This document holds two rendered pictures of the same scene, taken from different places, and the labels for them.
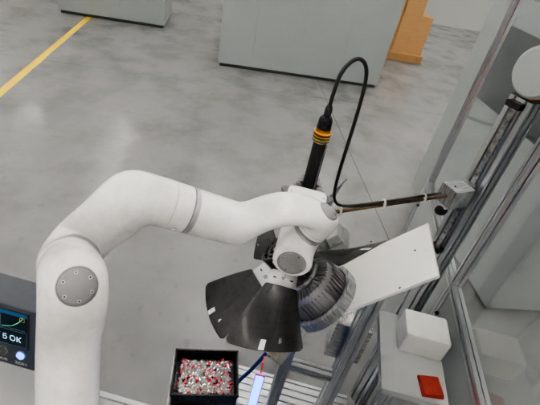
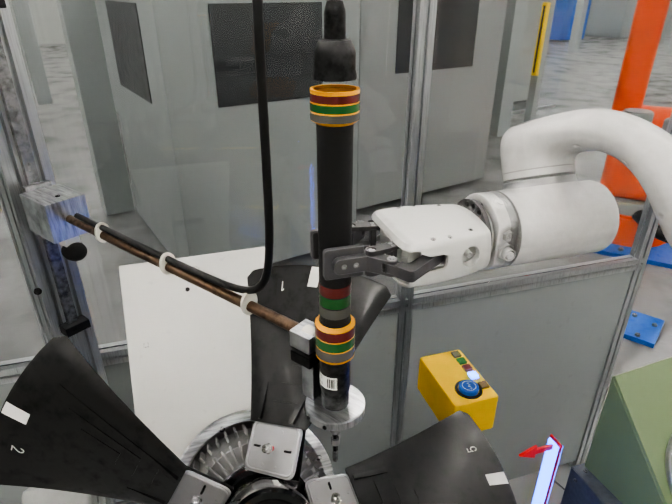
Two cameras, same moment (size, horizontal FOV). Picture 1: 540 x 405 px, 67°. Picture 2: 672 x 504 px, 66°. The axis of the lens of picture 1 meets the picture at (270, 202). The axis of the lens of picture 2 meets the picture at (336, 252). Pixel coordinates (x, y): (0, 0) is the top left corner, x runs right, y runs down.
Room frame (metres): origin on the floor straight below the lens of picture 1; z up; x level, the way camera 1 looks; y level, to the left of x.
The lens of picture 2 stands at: (1.11, 0.33, 1.80)
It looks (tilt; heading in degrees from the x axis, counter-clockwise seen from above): 27 degrees down; 248
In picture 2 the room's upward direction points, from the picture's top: straight up
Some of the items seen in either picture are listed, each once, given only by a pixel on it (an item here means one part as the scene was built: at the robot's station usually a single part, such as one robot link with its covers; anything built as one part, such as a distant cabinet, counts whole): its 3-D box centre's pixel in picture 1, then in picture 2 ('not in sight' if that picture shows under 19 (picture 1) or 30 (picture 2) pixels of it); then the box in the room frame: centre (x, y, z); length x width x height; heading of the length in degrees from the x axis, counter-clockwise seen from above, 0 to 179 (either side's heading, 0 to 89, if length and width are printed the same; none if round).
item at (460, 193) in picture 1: (456, 194); (55, 211); (1.26, -0.63, 1.45); 0.10 x 0.07 x 0.08; 121
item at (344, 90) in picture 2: (321, 136); (334, 105); (0.94, -0.09, 1.71); 0.04 x 0.04 x 0.03
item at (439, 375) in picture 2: not in sight; (454, 393); (0.56, -0.36, 1.02); 0.16 x 0.10 x 0.11; 86
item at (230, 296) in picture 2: (383, 204); (165, 265); (1.10, -0.36, 1.45); 0.54 x 0.01 x 0.01; 121
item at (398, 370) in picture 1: (409, 356); not in sight; (1.01, -0.65, 0.85); 0.36 x 0.24 x 0.03; 176
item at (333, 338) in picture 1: (348, 335); not in sight; (1.14, -0.44, 0.73); 0.15 x 0.09 x 0.22; 86
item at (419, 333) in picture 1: (422, 331); not in sight; (1.09, -0.69, 0.92); 0.17 x 0.16 x 0.11; 86
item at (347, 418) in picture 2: not in sight; (328, 373); (0.95, -0.10, 1.40); 0.09 x 0.07 x 0.10; 121
